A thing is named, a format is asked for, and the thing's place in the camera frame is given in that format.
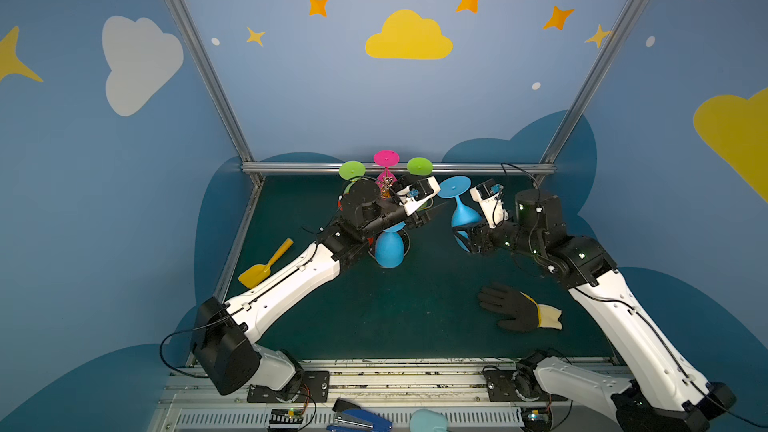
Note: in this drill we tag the gold wire wine glass rack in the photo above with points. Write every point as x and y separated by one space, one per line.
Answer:
367 210

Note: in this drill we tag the blue wine glass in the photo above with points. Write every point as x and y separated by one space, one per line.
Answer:
390 247
463 215

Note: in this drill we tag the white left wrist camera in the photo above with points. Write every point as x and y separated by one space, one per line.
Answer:
414 195

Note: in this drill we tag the green wine glass left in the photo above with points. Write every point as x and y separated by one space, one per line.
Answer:
351 171

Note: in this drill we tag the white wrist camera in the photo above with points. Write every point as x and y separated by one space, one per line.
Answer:
489 195
414 195

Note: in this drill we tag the yellow plastic scoop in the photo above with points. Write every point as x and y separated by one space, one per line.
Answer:
257 273

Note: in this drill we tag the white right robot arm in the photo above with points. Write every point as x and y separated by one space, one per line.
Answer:
665 392

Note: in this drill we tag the small green circuit board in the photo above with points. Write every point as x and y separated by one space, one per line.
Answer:
285 418

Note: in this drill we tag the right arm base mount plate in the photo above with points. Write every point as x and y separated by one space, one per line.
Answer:
510 385

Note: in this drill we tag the aluminium right frame post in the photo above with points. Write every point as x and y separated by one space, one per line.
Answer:
622 28

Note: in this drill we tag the aluminium frame post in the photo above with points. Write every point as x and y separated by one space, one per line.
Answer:
194 43
622 28

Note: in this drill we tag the pink wine glass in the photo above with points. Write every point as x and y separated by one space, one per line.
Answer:
386 159

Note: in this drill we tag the blue stapler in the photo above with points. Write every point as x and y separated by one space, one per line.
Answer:
349 417

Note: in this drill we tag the light teal plastic object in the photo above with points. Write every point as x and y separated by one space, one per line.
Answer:
424 420

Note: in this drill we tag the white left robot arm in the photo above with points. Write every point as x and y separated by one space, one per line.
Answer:
225 335

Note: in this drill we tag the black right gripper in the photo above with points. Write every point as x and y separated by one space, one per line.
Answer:
480 237

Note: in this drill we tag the black work glove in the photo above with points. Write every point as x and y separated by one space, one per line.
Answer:
522 314

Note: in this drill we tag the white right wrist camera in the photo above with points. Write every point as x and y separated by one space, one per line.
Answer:
489 195

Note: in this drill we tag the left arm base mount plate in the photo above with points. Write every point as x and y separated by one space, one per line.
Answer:
314 386

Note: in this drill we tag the blue wine glass front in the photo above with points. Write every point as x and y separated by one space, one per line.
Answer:
390 247

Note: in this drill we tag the green wine glass right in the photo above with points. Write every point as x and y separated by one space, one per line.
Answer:
420 166

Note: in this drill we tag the small right circuit board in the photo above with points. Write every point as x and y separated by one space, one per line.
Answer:
536 420

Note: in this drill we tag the aluminium back frame rail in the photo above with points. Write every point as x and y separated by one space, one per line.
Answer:
332 168

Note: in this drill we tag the green wine glass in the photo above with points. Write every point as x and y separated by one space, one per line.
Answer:
351 171
420 166

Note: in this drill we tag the aluminium left frame post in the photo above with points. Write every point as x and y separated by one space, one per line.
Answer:
194 43

